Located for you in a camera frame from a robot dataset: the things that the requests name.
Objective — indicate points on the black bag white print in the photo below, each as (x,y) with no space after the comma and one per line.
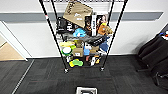
(63,26)

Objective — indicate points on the yellow green toy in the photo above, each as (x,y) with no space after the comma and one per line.
(76,63)

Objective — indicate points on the white door frame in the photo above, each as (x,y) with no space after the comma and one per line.
(15,41)

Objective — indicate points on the long black box white print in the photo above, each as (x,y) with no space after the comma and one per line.
(96,40)

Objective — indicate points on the blue plush toy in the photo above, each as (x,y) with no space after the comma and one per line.
(79,32)

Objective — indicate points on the brown cardboard box white label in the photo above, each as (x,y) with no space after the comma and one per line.
(78,51)

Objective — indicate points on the orange brown plush toy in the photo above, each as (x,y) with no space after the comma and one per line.
(104,30)

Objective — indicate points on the orange white toy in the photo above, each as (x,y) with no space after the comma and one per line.
(94,60)

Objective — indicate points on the blue cup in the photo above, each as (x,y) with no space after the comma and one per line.
(87,50)

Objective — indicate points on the yellow plush toy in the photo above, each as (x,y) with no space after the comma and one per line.
(66,44)

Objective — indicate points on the green white toy bowl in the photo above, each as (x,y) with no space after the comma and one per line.
(66,51)

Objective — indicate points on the small brown box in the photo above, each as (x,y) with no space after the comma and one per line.
(95,48)

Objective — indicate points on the large tan cardboard box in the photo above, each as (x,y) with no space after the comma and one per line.
(76,13)

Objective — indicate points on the tall black white printed boxes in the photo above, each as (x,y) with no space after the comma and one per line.
(94,23)

